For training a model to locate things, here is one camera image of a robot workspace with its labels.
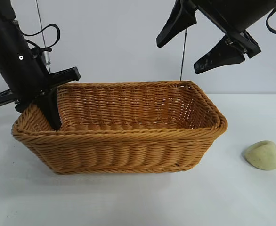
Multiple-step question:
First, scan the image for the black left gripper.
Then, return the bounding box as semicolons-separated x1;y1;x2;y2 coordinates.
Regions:
0;10;81;130

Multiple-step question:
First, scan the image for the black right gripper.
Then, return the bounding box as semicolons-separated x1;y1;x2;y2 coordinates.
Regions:
156;0;276;76

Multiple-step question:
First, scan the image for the brown woven wicker basket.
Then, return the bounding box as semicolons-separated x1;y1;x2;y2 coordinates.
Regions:
12;80;228;175

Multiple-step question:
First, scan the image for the pale yellow egg yolk pastry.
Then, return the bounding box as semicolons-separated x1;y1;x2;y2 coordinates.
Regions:
241;140;276;171

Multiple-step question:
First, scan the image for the silver cable connector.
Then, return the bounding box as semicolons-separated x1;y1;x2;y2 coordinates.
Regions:
43;51;52;66

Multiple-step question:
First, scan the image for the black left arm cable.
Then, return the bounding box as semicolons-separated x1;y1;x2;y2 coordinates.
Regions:
22;23;61;51

